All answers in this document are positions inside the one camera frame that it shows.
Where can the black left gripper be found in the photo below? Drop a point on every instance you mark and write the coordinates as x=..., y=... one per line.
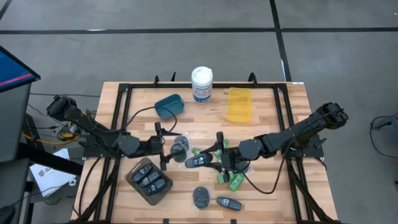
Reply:
x=155, y=147

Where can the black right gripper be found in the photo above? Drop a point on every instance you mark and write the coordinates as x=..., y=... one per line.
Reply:
x=230, y=160

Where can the bagged black round brush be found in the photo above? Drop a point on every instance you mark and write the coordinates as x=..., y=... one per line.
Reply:
x=201, y=197
x=178, y=154
x=183, y=142

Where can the small green bottle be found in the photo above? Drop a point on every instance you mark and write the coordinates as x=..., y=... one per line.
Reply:
x=226, y=143
x=220, y=180
x=236, y=183
x=196, y=151
x=217, y=154

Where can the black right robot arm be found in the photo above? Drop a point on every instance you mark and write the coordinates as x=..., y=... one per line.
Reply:
x=295, y=130

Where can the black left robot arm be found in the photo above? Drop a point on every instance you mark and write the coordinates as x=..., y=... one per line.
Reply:
x=93, y=130

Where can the teal plastic bin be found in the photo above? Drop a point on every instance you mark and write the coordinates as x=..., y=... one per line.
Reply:
x=168, y=101

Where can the dark brown plastic tray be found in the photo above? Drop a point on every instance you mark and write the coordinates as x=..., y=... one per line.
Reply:
x=154, y=200

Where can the yellow plastic bin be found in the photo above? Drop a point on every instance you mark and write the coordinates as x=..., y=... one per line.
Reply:
x=239, y=105

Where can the white wipes canister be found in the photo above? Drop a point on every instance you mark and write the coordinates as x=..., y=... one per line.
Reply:
x=202, y=81

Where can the white printed paper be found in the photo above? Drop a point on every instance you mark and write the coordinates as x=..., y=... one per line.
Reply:
x=51, y=174

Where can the grey cabinet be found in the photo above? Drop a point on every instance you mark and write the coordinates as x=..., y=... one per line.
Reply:
x=12, y=124

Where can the blue screen monitor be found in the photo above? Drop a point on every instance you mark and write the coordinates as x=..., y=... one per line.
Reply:
x=12, y=70

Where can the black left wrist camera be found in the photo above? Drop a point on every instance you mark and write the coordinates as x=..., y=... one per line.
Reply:
x=154, y=143

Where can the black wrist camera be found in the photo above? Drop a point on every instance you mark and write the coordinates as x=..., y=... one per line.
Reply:
x=231, y=155
x=154, y=143

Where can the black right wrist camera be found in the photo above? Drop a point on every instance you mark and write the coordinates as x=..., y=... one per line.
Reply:
x=231, y=155

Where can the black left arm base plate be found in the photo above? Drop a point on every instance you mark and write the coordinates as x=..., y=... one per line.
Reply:
x=99, y=151

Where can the black metal table frame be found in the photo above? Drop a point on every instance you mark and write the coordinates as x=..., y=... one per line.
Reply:
x=264, y=85

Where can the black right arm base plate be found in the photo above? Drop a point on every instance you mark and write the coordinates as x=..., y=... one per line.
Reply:
x=312, y=149

